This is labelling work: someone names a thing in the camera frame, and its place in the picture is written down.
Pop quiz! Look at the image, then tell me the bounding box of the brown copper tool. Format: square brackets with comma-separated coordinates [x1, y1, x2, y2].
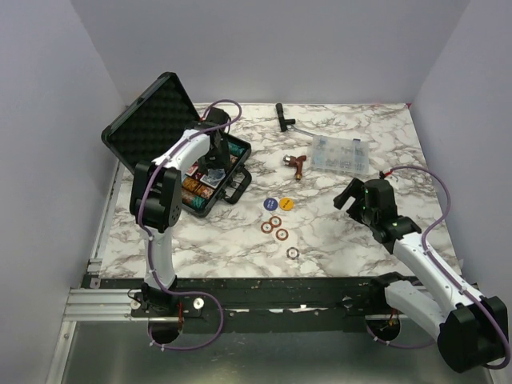
[283, 155, 307, 181]

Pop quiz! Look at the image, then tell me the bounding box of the blue card deck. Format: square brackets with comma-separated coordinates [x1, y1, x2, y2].
[200, 169, 226, 189]

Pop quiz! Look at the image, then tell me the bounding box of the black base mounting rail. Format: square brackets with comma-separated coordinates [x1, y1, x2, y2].
[82, 275, 406, 340]

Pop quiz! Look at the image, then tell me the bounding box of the purple cable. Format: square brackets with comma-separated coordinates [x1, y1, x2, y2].
[366, 166, 507, 369]
[134, 99, 243, 353]

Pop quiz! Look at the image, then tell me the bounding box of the clear plastic organizer box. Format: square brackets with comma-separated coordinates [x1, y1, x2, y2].
[310, 135, 370, 175]

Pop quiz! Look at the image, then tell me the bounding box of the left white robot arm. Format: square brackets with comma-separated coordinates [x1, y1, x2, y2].
[130, 104, 231, 316]

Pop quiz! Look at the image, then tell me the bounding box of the blue dealer button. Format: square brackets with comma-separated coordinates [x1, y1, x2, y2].
[263, 198, 278, 212]

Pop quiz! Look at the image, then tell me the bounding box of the aluminium extrusion rail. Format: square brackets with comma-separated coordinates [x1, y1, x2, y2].
[63, 287, 139, 321]

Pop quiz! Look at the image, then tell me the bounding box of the red card deck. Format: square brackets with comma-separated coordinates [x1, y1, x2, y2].
[186, 164, 198, 177]

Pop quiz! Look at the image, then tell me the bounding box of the grey purple poker chip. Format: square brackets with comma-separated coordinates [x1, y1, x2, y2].
[286, 247, 299, 259]

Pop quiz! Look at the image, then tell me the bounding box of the orange poker chip right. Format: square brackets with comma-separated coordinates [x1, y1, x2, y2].
[275, 228, 289, 241]

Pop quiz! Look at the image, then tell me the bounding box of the black poker chip case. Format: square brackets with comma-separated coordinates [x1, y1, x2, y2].
[102, 72, 252, 217]

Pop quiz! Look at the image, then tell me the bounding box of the yellow dealer button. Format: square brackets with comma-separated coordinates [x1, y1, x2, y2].
[279, 197, 294, 211]

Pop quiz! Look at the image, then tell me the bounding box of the orange poker chip upper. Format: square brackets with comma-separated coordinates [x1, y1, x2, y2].
[269, 216, 282, 228]

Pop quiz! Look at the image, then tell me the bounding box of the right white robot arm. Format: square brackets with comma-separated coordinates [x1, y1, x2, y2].
[334, 178, 511, 373]

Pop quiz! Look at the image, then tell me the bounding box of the orange poker chip left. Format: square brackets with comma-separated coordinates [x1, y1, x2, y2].
[261, 222, 273, 234]

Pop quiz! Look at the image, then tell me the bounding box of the black T-handle wrench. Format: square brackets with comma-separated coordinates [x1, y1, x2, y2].
[275, 103, 315, 138]

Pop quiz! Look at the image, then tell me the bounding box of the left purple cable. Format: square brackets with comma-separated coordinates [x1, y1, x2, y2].
[134, 99, 243, 353]

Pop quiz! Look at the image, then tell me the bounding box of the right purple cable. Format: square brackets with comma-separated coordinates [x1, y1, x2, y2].
[366, 166, 507, 369]

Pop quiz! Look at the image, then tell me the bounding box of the orange poker chip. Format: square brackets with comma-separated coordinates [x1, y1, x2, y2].
[261, 222, 273, 234]
[275, 228, 289, 241]
[269, 216, 282, 228]

